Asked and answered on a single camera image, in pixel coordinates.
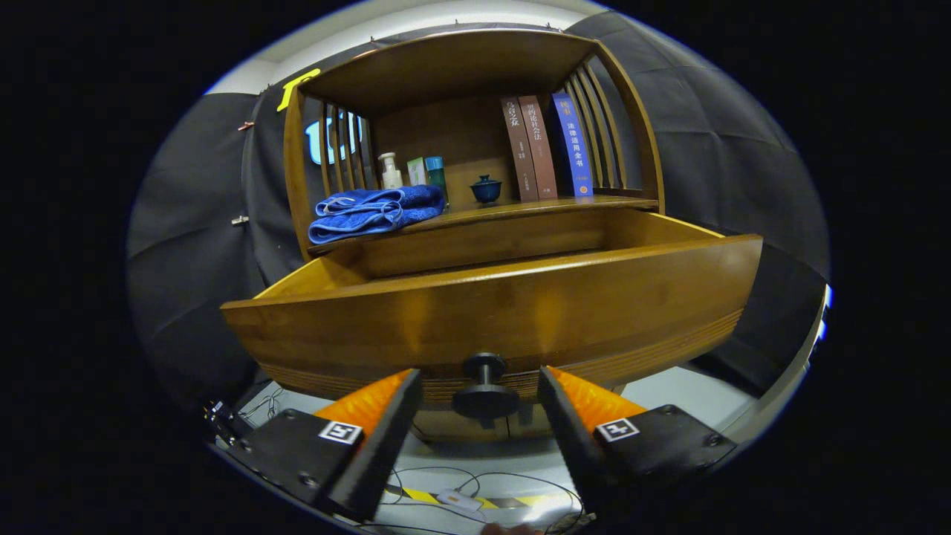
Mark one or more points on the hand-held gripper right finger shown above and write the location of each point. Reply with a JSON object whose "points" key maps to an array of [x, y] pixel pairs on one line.
{"points": [[576, 438]]}

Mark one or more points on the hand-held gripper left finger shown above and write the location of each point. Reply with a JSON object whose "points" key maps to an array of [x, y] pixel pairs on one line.
{"points": [[386, 438]]}

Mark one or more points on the wooden drawer with black knob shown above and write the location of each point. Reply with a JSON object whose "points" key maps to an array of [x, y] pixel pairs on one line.
{"points": [[520, 312]]}

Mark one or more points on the wooden cabinet door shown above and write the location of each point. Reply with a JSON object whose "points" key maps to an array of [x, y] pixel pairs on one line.
{"points": [[438, 429], [531, 429]]}

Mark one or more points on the wooden countertop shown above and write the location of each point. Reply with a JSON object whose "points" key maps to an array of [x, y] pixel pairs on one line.
{"points": [[520, 208]]}

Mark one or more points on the yellow black floor tape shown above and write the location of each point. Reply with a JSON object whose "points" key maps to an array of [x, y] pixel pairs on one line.
{"points": [[420, 495]]}

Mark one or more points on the white floor device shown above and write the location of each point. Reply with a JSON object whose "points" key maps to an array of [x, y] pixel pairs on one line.
{"points": [[459, 500]]}

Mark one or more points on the folded blue towel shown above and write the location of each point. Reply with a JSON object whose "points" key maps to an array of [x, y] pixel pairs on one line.
{"points": [[371, 215]]}

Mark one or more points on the blue lidded teacup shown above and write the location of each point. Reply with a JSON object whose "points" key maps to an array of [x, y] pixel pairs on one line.
{"points": [[486, 192]]}

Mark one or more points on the white pump bottle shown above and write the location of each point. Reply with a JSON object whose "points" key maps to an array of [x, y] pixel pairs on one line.
{"points": [[390, 174]]}

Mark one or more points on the white and green tube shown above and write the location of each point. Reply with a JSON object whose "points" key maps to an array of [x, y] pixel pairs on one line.
{"points": [[416, 172]]}

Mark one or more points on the teal bottle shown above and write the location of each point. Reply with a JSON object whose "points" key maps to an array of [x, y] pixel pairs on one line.
{"points": [[436, 174]]}

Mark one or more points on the blue book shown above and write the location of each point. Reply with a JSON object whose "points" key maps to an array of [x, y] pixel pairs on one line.
{"points": [[573, 145]]}

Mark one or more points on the brown book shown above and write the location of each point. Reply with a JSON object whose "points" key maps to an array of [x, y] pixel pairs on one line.
{"points": [[540, 145], [520, 148]]}

